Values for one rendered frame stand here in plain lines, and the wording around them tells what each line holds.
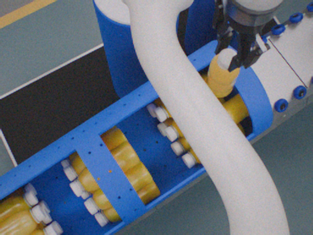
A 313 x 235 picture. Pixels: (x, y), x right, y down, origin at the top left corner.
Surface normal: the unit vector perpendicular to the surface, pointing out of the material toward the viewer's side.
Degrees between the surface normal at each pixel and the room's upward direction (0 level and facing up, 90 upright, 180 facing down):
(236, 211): 54
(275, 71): 0
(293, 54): 0
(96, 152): 12
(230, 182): 39
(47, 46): 0
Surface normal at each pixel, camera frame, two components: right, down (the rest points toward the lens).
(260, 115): 0.44, 0.46
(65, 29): 0.00, -0.25
